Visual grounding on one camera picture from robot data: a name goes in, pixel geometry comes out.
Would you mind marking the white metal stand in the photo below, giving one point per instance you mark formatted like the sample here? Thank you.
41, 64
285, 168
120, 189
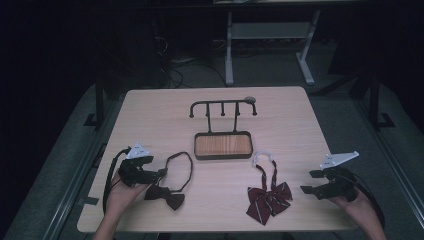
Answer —
270, 30

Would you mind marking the black hook rack wooden base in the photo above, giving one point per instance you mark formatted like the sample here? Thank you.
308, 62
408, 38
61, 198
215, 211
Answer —
223, 145

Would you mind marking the black metal stand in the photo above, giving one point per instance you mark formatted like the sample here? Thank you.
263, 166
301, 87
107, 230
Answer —
375, 100
99, 103

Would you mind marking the person's left hand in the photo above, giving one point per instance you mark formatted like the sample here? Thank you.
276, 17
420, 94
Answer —
121, 196

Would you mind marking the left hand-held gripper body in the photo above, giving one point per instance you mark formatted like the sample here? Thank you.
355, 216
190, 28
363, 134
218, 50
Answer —
133, 173

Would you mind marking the dark maroon bow tie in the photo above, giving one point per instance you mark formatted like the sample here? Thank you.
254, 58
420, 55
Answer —
166, 196

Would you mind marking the person's right hand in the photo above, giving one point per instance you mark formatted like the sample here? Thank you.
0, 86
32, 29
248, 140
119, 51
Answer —
360, 208

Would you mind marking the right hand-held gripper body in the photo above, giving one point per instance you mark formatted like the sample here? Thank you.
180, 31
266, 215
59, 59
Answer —
338, 186

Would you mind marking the striped maroon bow tie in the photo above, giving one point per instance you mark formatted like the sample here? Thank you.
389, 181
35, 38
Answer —
266, 201

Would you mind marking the grey tape strip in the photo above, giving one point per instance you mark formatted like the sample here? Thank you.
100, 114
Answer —
88, 201

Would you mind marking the metal floor rail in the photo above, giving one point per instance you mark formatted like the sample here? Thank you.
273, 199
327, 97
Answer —
76, 180
393, 156

